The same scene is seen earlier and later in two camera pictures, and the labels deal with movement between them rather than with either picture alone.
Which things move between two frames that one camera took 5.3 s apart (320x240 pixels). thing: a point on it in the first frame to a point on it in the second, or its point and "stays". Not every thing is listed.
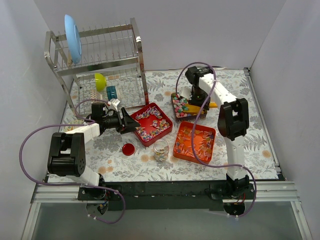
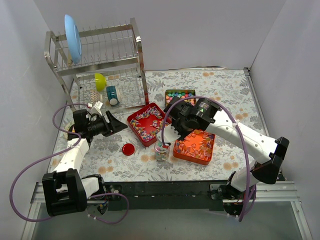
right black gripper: [198, 100] to [176, 118]
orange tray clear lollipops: [203, 141] stays
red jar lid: [128, 149] stays
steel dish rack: [110, 67] stays
